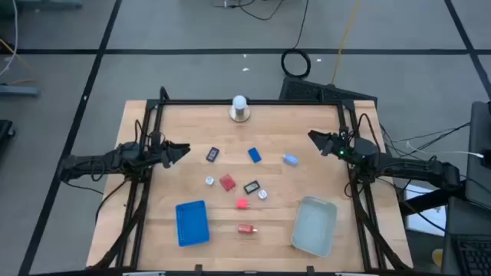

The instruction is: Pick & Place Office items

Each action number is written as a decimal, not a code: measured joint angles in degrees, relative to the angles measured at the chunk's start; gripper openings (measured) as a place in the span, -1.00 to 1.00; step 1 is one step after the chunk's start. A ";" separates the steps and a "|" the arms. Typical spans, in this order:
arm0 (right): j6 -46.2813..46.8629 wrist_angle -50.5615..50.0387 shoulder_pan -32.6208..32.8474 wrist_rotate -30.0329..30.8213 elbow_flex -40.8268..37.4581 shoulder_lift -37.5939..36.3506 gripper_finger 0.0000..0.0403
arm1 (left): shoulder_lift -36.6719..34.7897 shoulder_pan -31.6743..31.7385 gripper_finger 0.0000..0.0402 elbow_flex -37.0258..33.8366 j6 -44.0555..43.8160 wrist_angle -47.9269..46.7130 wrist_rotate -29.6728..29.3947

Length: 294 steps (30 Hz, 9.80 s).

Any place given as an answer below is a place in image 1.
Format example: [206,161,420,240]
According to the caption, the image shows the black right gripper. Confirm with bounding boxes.
[307,130,356,160]

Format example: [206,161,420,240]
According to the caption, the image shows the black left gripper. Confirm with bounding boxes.
[149,138,192,169]

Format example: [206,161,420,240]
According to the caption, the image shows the red square wall charger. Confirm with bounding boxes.
[219,174,237,192]

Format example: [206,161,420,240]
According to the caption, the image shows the black perforated floor mat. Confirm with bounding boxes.
[278,75,379,107]

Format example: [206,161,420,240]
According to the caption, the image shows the blue plastic basket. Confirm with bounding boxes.
[175,199,211,248]

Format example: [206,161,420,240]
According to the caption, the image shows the grey plastic bin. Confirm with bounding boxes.
[290,195,339,258]

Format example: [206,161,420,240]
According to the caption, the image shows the white paper sheet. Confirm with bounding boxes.
[404,182,448,233]

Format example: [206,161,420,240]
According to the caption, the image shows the dark grey laptop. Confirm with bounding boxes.
[465,100,491,211]

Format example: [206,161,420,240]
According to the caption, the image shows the grey floor bar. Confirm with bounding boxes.
[0,84,39,97]

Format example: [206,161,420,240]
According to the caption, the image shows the black keyboard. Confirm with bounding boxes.
[453,234,491,276]

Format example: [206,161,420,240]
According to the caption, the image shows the black aluminium table frame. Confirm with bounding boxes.
[91,97,407,275]

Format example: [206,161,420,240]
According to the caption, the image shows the coiled black floor cable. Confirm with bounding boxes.
[280,0,311,80]

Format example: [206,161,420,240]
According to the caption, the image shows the yellow hanging cable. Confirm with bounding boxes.
[331,0,361,86]

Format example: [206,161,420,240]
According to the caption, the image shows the white charging cable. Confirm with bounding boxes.
[405,140,485,159]

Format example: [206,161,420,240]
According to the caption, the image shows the black floor cables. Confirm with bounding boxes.
[213,0,285,21]

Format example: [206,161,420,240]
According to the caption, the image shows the white floor cable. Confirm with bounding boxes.
[0,0,19,77]

